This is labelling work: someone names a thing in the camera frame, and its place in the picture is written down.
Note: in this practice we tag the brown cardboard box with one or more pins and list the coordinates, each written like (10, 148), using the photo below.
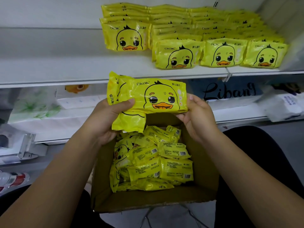
(204, 173)

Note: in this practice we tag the white duck tissue pack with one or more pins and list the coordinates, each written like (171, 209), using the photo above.
(78, 99)

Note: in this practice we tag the person's right hand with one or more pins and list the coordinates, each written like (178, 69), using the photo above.
(202, 121)

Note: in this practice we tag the pack of red-capped bottles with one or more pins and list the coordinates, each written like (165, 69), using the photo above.
(12, 180)

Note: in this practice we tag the person's black trousers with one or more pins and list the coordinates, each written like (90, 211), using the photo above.
(266, 159)

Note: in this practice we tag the metal frame stool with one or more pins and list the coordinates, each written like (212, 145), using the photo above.
(152, 216)

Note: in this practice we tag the person's right forearm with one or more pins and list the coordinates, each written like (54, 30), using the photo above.
(256, 182)

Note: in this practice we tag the white metal shelf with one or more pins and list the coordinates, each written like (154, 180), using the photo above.
(52, 59)

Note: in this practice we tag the person's left forearm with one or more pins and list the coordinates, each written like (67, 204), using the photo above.
(47, 187)

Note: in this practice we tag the blue white roll pack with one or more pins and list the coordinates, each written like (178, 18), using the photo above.
(282, 106)

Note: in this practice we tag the person's left hand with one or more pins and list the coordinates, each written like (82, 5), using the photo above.
(104, 123)

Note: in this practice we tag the green white tissue pack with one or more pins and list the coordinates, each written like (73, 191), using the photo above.
(35, 106)

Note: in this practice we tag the white pegboard shelf unit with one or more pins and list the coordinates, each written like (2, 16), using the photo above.
(23, 147)

